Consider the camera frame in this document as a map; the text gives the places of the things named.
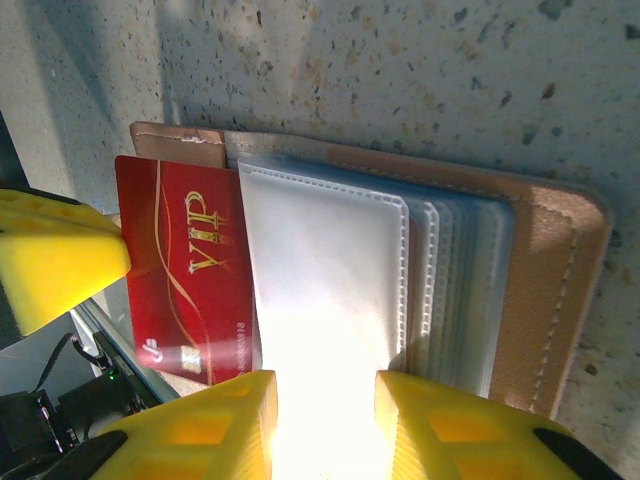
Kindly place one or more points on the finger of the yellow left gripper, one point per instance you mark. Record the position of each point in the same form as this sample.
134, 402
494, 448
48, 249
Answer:
60, 270

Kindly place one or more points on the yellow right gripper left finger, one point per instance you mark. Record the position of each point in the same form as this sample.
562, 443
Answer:
210, 435

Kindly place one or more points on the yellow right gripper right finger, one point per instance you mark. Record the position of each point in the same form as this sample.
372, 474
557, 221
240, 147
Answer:
450, 440

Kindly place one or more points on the red VIP card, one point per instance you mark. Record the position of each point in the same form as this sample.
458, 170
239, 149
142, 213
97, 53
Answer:
190, 260

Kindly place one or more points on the tan leather card holder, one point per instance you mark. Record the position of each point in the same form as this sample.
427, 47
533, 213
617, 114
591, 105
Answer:
540, 280

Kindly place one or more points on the black connector box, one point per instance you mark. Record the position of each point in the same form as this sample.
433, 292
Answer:
117, 370

